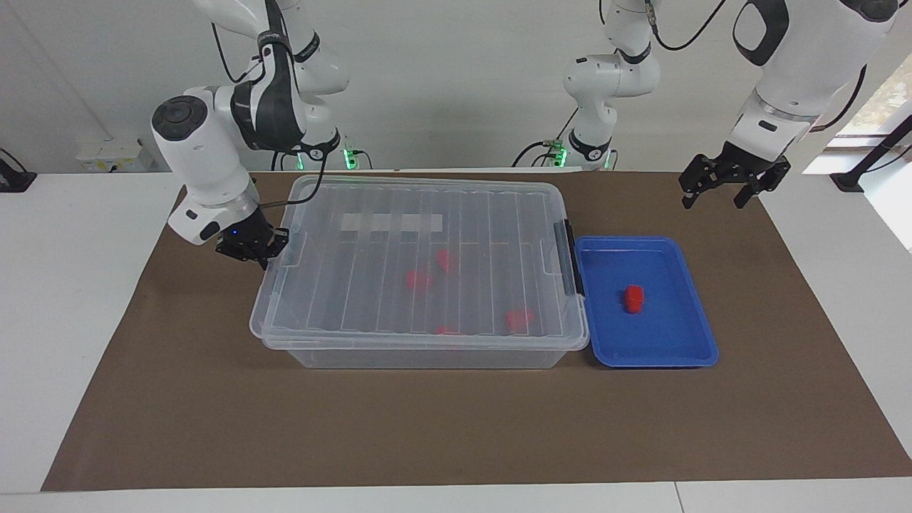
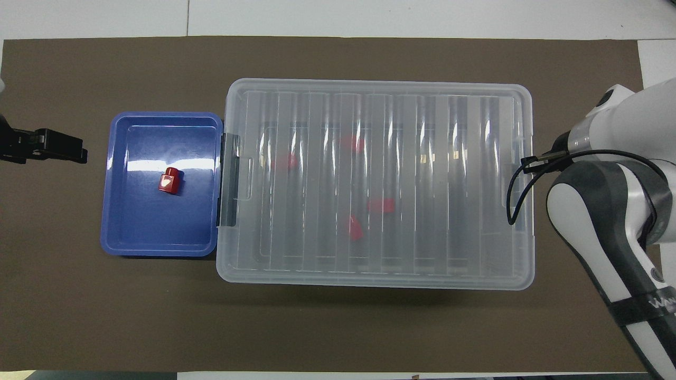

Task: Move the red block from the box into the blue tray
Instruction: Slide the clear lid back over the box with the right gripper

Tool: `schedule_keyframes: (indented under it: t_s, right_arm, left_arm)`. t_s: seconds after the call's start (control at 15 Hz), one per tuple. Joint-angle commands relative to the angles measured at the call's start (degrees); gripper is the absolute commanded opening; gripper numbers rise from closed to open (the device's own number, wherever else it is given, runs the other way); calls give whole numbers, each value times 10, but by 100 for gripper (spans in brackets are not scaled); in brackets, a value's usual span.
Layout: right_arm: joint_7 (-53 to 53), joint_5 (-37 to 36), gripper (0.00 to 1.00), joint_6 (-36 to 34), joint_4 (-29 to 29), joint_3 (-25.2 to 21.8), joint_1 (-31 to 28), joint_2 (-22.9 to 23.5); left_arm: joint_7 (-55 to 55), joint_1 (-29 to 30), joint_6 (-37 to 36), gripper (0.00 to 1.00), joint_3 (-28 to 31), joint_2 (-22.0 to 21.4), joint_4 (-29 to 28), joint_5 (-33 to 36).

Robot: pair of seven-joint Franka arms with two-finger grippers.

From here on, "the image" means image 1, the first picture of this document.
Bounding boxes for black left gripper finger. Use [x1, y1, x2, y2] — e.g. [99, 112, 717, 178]
[679, 158, 715, 209]
[736, 160, 792, 209]

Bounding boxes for clear ribbed box lid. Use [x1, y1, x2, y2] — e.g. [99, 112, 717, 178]
[249, 175, 591, 350]

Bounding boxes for black box latch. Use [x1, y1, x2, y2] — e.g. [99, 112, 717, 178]
[563, 219, 586, 296]

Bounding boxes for blue plastic tray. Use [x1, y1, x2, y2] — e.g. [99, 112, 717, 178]
[574, 236, 719, 369]

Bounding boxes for clear plastic storage box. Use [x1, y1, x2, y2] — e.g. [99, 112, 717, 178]
[251, 175, 591, 370]

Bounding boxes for black table clamp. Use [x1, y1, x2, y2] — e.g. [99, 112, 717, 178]
[0, 148, 38, 193]

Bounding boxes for brown table mat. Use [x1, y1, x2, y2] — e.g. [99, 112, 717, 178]
[41, 171, 912, 492]

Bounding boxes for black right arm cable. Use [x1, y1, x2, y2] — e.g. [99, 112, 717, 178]
[212, 0, 330, 209]

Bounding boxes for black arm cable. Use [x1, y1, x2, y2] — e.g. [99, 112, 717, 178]
[645, 0, 898, 134]
[212, 0, 330, 209]

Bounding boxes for black camera stand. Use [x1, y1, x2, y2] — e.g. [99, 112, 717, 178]
[830, 114, 912, 193]

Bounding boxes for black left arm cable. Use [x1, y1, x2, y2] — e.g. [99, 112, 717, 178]
[645, 0, 898, 134]

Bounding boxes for window with white frame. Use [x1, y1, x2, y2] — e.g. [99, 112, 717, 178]
[837, 53, 912, 150]

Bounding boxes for white wall power outlet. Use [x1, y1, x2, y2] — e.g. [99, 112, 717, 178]
[75, 139, 156, 174]

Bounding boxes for black base cable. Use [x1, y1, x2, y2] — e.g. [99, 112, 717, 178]
[513, 139, 571, 169]

